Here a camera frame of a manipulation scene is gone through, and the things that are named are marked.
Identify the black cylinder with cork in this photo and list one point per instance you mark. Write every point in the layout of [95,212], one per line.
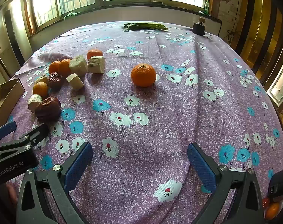
[199,29]

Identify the small orange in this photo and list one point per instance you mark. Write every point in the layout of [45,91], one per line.
[272,211]
[53,67]
[95,53]
[40,89]
[65,67]

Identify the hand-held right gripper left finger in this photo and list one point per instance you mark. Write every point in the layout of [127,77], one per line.
[78,165]

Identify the large orange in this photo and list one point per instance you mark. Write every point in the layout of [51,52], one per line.
[143,75]

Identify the beige sugarcane chunk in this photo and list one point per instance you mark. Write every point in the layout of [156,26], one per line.
[75,81]
[78,65]
[96,64]
[35,102]
[41,79]

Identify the dark container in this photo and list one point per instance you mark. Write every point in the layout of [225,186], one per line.
[280,185]

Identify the green bottle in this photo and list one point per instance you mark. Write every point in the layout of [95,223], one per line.
[206,7]

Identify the purple floral tablecloth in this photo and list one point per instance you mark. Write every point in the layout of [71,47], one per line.
[143,133]

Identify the green sprig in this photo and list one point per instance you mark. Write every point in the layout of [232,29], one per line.
[71,14]

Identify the tall black panel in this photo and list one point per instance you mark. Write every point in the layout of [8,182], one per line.
[13,35]

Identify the green leafy vegetable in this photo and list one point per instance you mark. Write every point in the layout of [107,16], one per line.
[145,26]

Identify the cardboard box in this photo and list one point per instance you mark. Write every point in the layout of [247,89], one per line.
[6,93]

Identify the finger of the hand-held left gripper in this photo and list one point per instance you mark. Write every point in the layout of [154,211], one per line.
[40,131]
[6,128]

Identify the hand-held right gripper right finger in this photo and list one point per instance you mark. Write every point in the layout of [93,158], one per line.
[201,165]

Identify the red dried date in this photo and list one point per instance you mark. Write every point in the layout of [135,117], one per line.
[55,80]
[265,203]
[48,109]

